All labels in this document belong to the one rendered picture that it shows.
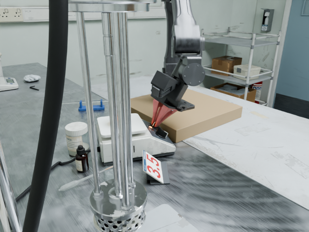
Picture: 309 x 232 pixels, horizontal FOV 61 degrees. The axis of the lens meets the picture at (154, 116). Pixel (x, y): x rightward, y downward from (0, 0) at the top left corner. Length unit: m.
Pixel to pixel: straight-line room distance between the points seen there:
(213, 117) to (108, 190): 0.60
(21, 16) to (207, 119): 1.52
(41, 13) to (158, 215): 1.76
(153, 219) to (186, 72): 0.34
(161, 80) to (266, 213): 0.37
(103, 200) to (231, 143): 0.56
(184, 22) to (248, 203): 0.47
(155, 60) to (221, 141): 1.91
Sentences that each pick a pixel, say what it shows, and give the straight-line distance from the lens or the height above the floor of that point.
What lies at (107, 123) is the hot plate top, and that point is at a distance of 0.71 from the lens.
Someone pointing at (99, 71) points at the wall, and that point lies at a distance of 2.33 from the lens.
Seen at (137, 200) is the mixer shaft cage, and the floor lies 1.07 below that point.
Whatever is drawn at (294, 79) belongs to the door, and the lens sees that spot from 3.60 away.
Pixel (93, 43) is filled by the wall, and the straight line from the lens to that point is 2.28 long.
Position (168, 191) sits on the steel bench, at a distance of 0.60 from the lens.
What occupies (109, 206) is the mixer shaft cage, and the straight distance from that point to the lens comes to 0.31.
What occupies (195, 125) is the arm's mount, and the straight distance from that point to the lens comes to 0.82.
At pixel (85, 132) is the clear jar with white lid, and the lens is 0.73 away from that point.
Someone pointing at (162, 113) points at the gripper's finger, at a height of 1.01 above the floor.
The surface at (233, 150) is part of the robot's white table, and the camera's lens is 0.78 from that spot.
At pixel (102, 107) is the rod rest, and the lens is 1.05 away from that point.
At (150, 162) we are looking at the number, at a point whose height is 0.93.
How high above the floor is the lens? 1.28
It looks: 23 degrees down
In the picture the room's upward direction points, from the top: straight up
